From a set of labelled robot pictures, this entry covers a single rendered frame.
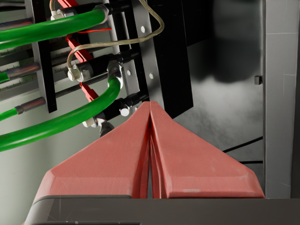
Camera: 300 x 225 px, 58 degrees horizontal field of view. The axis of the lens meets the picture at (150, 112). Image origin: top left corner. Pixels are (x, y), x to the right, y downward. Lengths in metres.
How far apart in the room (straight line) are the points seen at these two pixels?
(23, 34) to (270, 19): 0.27
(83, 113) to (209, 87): 0.39
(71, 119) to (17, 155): 0.49
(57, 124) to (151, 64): 0.26
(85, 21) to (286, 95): 0.26
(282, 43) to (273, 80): 0.05
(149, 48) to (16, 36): 0.27
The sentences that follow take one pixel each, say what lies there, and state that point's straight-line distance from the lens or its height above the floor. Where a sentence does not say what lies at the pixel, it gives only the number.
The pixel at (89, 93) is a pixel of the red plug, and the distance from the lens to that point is 0.48.
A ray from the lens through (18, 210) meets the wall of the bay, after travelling 0.80.
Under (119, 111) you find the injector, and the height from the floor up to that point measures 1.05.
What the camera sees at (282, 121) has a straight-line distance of 0.40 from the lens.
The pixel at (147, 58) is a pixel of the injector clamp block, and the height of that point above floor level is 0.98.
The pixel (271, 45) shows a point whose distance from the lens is 0.37.
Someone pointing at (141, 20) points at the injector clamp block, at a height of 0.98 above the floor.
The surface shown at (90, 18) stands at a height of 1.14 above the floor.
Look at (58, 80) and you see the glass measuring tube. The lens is 0.70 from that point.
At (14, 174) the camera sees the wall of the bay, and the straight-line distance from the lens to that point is 0.75.
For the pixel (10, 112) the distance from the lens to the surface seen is 0.61.
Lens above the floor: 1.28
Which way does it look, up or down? 35 degrees down
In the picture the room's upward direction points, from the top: 119 degrees counter-clockwise
